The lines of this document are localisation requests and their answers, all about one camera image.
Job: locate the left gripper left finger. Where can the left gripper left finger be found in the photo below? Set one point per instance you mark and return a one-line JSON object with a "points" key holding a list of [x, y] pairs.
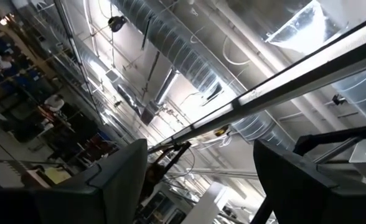
{"points": [[102, 202]]}

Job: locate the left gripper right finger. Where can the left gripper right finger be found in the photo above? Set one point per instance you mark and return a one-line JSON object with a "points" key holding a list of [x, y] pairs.
{"points": [[301, 199]]}

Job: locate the person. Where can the person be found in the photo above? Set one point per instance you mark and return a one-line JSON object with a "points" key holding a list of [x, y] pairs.
{"points": [[54, 103], [4, 65]]}

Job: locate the silver ventilation duct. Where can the silver ventilation duct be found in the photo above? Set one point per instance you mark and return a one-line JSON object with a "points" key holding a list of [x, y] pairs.
{"points": [[363, 93], [176, 46]]}

